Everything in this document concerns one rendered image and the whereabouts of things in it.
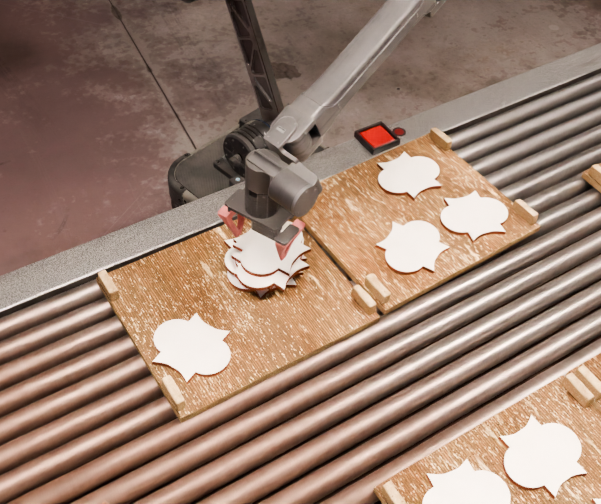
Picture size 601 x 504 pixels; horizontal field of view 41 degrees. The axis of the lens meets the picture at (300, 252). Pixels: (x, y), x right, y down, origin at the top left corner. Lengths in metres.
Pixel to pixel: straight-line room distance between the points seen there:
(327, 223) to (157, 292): 0.37
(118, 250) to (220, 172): 1.18
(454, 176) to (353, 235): 0.29
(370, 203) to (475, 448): 0.58
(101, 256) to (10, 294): 0.18
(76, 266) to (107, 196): 1.46
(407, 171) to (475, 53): 2.17
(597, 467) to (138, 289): 0.85
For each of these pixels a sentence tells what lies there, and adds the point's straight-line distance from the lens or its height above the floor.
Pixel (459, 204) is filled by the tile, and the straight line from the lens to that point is 1.69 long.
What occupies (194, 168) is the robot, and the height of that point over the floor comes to 0.24.
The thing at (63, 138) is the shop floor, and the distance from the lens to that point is 3.32.
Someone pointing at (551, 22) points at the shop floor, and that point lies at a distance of 4.22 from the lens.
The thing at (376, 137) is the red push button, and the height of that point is 0.93.
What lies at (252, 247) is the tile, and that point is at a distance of 1.49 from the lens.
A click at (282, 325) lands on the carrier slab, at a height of 0.94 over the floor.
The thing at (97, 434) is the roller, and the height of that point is 0.92.
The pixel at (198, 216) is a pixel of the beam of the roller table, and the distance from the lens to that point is 1.66.
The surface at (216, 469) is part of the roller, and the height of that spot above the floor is 0.92.
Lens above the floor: 2.10
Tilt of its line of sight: 48 degrees down
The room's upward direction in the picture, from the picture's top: 4 degrees clockwise
